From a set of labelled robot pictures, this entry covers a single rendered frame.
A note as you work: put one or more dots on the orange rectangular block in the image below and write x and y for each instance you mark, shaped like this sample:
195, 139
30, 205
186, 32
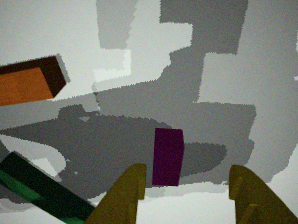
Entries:
30, 81

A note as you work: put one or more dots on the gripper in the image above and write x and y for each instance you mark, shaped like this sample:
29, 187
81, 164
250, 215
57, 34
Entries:
255, 202

